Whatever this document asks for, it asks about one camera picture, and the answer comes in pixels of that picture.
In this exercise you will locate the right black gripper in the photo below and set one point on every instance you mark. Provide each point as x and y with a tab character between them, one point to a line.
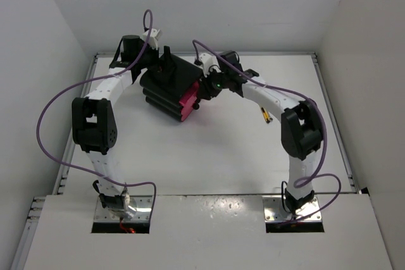
205	90

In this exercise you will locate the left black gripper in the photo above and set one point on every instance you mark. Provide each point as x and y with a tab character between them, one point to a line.
164	69

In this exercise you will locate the pink drawer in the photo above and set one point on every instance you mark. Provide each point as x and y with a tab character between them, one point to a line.
187	109
190	100
193	87

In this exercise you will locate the black drawer cabinet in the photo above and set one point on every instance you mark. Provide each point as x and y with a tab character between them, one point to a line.
166	95

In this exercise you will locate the yellow black utility knife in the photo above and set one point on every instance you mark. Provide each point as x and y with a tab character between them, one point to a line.
266	116

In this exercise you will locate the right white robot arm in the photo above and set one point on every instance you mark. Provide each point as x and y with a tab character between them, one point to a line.
303	130

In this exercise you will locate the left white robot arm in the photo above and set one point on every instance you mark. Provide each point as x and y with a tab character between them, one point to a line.
93	121

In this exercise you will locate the white front cover panel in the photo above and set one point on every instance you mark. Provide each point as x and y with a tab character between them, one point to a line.
207	233

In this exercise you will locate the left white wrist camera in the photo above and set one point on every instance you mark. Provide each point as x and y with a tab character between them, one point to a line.
154	36

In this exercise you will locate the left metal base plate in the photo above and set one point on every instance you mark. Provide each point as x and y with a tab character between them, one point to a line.
138	211

